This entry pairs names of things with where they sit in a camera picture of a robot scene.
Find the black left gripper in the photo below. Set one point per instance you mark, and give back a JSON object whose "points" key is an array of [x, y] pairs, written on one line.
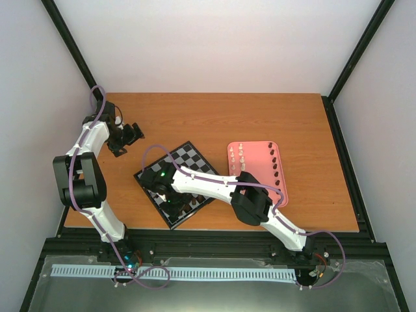
{"points": [[116, 149]]}

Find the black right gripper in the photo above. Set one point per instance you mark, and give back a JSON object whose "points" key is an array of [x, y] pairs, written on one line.
{"points": [[175, 212]]}

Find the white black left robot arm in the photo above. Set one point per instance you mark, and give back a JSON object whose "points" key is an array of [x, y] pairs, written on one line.
{"points": [[80, 181]]}

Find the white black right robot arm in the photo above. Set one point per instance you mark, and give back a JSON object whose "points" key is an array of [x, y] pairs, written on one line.
{"points": [[175, 187]]}

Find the black white chessboard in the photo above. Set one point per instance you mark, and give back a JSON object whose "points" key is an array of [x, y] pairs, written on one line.
{"points": [[184, 155]]}

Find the pink plastic tray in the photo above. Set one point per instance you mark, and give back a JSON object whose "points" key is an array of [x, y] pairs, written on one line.
{"points": [[259, 163]]}

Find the metal sheet front cover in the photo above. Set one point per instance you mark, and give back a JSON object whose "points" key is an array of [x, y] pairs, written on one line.
{"points": [[349, 286]]}

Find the black aluminium frame base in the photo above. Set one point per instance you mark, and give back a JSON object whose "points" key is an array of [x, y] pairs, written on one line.
{"points": [[221, 244]]}

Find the light blue cable duct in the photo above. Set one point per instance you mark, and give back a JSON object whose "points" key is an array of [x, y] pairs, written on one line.
{"points": [[283, 275]]}

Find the black left frame post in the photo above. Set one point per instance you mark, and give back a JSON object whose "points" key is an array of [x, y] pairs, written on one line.
{"points": [[70, 43]]}

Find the black frame post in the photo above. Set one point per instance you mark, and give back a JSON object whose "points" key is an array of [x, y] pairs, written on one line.
{"points": [[365, 39], [70, 43]]}

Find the black right frame post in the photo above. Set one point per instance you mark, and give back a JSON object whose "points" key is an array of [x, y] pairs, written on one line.
{"points": [[365, 39]]}

